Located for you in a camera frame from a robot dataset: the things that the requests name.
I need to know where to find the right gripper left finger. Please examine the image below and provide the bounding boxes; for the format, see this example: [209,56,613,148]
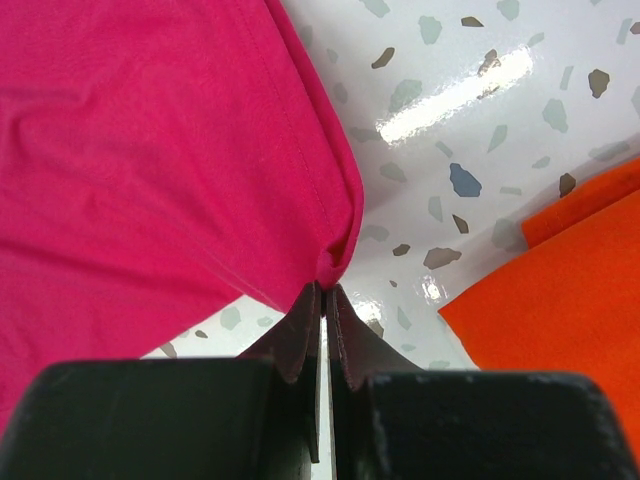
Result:
[238,282,323,463]

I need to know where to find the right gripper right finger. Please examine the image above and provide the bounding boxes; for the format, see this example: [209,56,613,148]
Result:
[325,285,422,479]

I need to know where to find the magenta t shirt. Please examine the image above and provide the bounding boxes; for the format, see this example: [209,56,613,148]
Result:
[1,1,364,421]

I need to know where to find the folded orange t shirt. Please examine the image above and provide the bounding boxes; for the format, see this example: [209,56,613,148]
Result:
[439,160,639,452]

